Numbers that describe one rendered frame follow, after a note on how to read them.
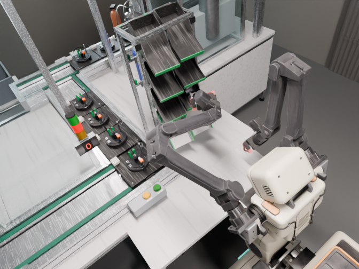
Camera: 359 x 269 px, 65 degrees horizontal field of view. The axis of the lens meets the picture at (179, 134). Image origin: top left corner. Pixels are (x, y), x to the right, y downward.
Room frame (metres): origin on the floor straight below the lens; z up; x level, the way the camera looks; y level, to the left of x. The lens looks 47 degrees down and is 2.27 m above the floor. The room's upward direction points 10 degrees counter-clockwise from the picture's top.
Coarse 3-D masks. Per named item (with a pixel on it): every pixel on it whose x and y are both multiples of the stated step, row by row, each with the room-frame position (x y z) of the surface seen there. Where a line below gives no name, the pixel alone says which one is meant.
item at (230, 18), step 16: (160, 0) 2.20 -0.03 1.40; (176, 0) 2.02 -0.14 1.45; (192, 0) 2.05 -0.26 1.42; (224, 0) 2.22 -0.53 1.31; (240, 0) 2.32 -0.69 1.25; (224, 16) 2.22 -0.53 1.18; (240, 16) 2.32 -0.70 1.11; (224, 32) 2.22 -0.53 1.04; (240, 32) 2.32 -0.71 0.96; (208, 48) 2.12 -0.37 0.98
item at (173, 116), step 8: (152, 96) 1.19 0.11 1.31; (176, 96) 1.21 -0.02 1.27; (160, 104) 1.20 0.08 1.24; (168, 104) 1.20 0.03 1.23; (176, 104) 1.20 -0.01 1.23; (160, 112) 1.15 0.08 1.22; (168, 112) 1.15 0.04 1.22; (176, 112) 1.15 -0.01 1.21; (184, 112) 1.14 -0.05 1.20; (168, 120) 1.11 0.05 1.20
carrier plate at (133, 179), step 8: (144, 144) 1.17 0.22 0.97; (144, 152) 1.10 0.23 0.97; (120, 160) 1.08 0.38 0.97; (120, 168) 1.02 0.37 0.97; (152, 168) 0.97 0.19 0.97; (160, 168) 0.97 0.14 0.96; (128, 176) 0.95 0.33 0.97; (136, 176) 0.94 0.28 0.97; (144, 176) 0.93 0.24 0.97; (128, 184) 0.90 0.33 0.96; (136, 184) 0.89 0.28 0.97
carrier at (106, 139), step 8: (112, 128) 1.29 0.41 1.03; (120, 128) 1.35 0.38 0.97; (128, 128) 1.33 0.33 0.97; (104, 136) 1.30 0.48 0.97; (112, 136) 1.27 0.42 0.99; (128, 136) 1.26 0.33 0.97; (136, 136) 1.25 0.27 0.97; (104, 144) 1.23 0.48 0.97; (112, 144) 1.20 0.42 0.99; (120, 144) 1.19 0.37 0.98; (128, 144) 1.19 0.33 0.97; (136, 144) 1.19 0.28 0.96; (104, 152) 1.16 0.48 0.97; (112, 152) 1.15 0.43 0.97; (120, 152) 1.14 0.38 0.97
